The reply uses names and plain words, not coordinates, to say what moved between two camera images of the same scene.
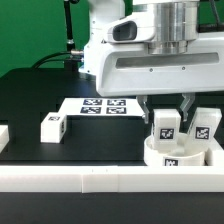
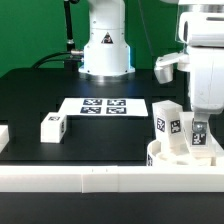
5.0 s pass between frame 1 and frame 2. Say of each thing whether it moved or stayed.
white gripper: moved
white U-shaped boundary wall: stayed
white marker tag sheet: stayed
